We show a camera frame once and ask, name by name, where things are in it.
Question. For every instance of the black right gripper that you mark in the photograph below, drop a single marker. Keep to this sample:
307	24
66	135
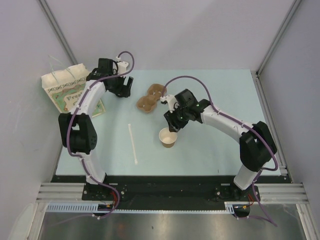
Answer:
174	125

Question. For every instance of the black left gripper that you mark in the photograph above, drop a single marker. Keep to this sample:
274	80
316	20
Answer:
122	91

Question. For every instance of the brown paper coffee cup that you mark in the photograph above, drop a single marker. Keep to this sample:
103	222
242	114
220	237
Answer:
167	138

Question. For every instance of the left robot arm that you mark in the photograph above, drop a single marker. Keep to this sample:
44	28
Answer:
77	131

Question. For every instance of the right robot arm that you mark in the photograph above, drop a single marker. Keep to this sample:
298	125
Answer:
256	144

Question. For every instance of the brown cardboard cup carrier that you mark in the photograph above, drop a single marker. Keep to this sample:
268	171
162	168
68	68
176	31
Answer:
148	102

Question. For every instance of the white paper-wrapped straw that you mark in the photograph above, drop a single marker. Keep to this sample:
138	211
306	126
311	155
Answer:
132	144

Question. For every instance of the green illustrated paper bag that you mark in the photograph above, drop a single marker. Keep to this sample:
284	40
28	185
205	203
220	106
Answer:
65	87

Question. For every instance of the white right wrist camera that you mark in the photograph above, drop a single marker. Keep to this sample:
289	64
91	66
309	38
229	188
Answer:
171	101

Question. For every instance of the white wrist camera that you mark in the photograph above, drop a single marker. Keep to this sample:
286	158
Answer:
171	101
121	66

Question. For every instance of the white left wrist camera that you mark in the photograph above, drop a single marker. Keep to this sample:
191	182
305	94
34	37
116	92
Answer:
121	66

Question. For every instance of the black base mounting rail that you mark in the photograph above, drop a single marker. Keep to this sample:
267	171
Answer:
169	193

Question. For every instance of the aluminium frame post left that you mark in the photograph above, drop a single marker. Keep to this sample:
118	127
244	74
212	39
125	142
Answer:
49	14

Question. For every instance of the aluminium frame post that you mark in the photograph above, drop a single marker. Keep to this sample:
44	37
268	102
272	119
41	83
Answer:
279	35
49	14

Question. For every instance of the aluminium frame post right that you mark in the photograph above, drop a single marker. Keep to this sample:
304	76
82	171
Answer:
279	35

